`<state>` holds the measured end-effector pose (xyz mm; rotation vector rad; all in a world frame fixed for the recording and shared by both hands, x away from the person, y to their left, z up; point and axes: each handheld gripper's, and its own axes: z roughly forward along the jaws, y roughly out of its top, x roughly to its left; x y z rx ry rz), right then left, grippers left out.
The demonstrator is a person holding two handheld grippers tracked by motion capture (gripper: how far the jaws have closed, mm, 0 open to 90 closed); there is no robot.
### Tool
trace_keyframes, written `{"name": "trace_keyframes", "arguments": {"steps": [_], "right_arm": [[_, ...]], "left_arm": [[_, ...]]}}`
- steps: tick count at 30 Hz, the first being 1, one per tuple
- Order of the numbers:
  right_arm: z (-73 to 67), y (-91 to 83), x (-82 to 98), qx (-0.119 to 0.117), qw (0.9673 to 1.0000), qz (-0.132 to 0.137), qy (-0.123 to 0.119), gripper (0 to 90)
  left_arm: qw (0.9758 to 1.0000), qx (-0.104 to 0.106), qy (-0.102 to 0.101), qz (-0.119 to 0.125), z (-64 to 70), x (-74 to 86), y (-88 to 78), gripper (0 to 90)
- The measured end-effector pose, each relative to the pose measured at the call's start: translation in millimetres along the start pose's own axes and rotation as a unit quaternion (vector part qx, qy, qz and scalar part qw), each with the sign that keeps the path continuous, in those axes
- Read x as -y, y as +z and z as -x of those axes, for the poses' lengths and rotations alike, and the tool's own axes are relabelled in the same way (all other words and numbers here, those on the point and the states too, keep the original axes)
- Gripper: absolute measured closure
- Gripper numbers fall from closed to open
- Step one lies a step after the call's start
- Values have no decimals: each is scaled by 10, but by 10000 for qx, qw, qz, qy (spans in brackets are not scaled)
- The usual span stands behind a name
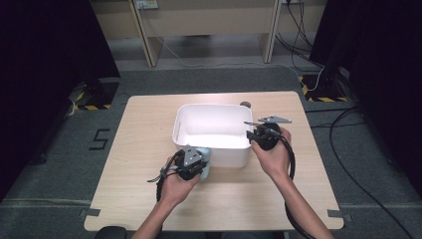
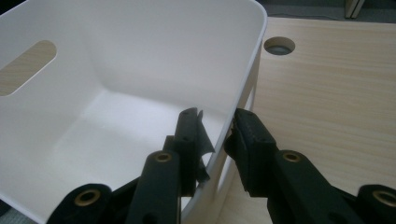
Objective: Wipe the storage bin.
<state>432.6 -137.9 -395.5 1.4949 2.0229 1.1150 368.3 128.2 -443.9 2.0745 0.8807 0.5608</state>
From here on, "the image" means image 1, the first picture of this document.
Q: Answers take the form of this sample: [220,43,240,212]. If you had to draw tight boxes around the light blue cloth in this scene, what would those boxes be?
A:
[197,146,212,181]

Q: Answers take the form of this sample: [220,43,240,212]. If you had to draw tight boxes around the black curtain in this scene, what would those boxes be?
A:
[310,0,422,197]
[0,0,121,203]

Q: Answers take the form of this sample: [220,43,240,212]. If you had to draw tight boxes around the person's right hand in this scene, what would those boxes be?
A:
[250,127,293,182]

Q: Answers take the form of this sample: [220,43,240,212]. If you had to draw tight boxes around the beige wooden desk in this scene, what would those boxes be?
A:
[90,0,327,69]

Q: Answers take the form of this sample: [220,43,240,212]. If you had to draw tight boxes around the hand-held gripper cable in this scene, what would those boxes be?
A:
[270,127,317,239]
[147,150,183,203]

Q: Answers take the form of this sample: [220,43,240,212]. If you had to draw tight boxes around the person's left hand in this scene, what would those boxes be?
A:
[159,157,201,207]

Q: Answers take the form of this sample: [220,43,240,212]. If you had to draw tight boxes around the white floor cable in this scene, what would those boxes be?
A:
[138,8,302,78]

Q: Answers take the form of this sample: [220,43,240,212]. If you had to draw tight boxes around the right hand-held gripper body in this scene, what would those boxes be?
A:
[256,116,293,151]

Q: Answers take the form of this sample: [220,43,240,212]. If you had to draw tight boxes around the white plastic storage bin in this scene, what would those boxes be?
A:
[171,103,254,168]

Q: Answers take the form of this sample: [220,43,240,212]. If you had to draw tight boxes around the left hand-held gripper cable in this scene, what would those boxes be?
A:
[147,150,183,203]

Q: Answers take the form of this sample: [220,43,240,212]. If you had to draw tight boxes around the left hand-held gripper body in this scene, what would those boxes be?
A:
[174,144,208,181]

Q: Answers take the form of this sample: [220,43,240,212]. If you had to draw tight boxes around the dark round object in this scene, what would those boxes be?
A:
[94,226,127,239]

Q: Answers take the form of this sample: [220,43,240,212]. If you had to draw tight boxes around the bundle of black cables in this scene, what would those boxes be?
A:
[275,0,325,70]

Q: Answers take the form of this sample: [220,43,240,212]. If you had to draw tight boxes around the grey tape piece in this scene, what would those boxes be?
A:
[79,208,102,219]
[327,209,353,223]

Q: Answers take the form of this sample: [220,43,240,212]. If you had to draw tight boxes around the right hand-held gripper cable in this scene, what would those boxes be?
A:
[270,127,317,239]

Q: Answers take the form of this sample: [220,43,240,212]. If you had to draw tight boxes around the white power strip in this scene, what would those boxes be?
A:
[134,0,159,10]

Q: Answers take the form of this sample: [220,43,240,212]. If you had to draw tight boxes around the long black floor cable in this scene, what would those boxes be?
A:
[305,105,416,239]

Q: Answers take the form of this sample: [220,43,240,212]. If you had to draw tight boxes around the black stand base striped tape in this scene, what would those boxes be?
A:
[298,73,349,104]
[68,78,120,113]

